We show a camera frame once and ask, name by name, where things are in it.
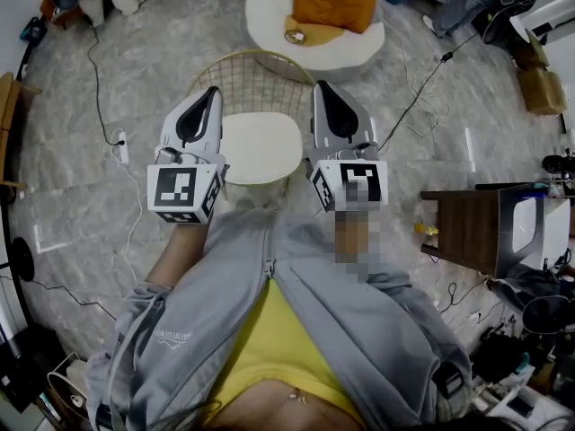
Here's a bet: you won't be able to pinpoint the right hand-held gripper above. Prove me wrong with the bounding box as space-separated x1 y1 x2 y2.
305 80 390 216

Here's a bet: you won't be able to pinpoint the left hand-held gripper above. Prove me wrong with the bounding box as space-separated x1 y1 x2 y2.
146 85 231 227

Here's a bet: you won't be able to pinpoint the white cushion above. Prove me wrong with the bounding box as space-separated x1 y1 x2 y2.
222 112 304 186

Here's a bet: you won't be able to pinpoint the gold wire chair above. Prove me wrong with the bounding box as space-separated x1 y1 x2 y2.
185 49 318 202

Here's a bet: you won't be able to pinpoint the person's left forearm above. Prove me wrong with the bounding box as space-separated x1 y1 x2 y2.
146 224 211 290

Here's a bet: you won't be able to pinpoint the person's right forearm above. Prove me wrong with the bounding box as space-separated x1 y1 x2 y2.
334 208 384 286

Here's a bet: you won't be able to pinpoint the white round sofa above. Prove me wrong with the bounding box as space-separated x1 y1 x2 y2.
244 0 387 84

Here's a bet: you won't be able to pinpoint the white power strip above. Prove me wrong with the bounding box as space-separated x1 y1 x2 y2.
111 128 132 166

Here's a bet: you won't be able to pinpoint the mustard cloth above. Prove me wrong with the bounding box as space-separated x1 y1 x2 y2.
284 13 357 52

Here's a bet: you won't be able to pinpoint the person's white trousers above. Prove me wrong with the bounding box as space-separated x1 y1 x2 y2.
233 195 282 217

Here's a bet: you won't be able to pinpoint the orange throw pillow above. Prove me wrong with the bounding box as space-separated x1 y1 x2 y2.
291 0 381 35

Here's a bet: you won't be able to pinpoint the dark wooden side table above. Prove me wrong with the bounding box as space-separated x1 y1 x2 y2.
420 184 548 281

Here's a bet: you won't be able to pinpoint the light wooden bench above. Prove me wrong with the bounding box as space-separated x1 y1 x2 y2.
0 72 42 198

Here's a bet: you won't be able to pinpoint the teal black device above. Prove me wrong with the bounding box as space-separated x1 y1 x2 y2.
19 14 49 43

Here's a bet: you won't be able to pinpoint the person's grey zip jacket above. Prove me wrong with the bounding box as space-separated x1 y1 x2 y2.
84 207 473 431

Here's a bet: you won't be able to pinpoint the brown cardboard box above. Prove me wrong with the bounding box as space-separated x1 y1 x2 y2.
511 28 553 70
516 66 571 117

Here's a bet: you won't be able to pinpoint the white rounded tray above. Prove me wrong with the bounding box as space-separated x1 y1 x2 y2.
511 197 548 260

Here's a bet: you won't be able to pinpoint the black round floor base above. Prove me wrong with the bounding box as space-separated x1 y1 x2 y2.
11 236 37 283

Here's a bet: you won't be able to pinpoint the person's yellow shirt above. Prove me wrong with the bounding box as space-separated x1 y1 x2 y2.
204 280 367 427

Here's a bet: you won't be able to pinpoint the black clip device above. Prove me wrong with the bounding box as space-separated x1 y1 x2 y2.
432 360 464 395

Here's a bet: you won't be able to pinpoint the person's bare midriff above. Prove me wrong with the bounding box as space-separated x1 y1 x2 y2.
209 376 361 431

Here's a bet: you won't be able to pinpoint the black box cabinet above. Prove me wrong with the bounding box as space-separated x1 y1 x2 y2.
0 324 60 416

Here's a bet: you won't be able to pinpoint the long black cable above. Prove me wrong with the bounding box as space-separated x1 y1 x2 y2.
378 32 478 151

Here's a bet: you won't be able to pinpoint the tangled white cable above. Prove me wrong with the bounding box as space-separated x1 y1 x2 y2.
402 42 451 139

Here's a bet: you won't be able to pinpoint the thin black cable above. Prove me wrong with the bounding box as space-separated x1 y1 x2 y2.
86 21 123 146

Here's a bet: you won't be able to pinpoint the thin white cable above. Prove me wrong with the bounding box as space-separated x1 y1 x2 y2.
119 159 139 283

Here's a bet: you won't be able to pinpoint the black zigzag cable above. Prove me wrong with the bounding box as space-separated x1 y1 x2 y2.
0 275 119 321

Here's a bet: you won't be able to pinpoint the white round wire stand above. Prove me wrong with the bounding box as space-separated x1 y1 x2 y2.
46 351 92 422

